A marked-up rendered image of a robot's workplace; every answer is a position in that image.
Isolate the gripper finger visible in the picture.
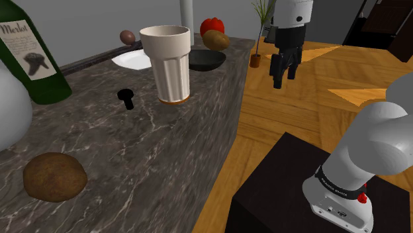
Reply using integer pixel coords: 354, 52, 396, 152
286, 48, 303, 81
269, 52, 287, 90

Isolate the potted green plant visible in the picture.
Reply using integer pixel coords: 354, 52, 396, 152
249, 0, 277, 69

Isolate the small brown potato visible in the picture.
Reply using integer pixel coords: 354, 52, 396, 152
201, 29, 231, 52

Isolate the black bowl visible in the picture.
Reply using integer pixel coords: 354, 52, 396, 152
188, 49, 227, 72

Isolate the red bell pepper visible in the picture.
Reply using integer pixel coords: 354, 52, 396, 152
199, 17, 226, 38

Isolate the dark wooden cabinet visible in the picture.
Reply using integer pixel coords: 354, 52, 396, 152
341, 0, 413, 63

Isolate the pale grey pole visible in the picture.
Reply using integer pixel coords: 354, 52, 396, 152
179, 0, 195, 46

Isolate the white ribbed cup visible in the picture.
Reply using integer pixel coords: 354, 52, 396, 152
138, 24, 191, 105

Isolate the dark robot stand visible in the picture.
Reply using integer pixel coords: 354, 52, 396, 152
224, 131, 413, 233

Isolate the white plate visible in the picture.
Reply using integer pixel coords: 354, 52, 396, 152
111, 48, 153, 71

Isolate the small black mushroom-shaped object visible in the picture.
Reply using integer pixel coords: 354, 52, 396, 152
116, 88, 135, 111

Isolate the brown egg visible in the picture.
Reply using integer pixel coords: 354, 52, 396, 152
119, 30, 137, 46

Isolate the green wine bottle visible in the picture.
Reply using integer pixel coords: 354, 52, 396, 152
0, 0, 73, 105

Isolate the large brown potato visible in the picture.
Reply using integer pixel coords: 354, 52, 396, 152
23, 152, 89, 203

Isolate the white round vase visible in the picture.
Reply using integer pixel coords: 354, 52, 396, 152
0, 60, 33, 152

